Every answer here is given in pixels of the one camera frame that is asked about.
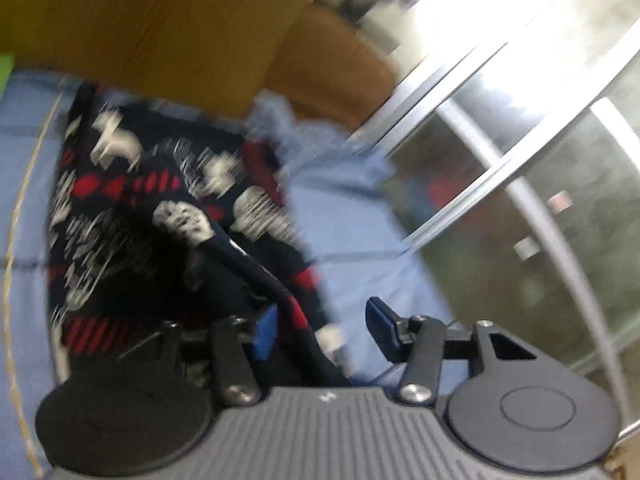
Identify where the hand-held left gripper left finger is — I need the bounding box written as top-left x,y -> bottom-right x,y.
120,304 -> 279,407

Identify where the wood-grain board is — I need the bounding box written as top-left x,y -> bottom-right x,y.
0,0 -> 351,124

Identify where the dark patterned knit sweater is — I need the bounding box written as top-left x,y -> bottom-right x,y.
47,82 -> 357,387

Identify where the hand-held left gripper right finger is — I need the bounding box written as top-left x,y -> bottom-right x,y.
366,297 -> 539,407

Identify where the blue checked bedsheet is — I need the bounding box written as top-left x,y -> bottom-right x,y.
0,70 -> 467,480

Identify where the sliding glass door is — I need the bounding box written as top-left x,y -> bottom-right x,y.
345,0 -> 640,411

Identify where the green cloth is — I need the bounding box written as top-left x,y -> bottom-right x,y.
0,52 -> 15,94

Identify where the brown cushion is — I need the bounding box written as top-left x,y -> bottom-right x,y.
262,7 -> 399,134

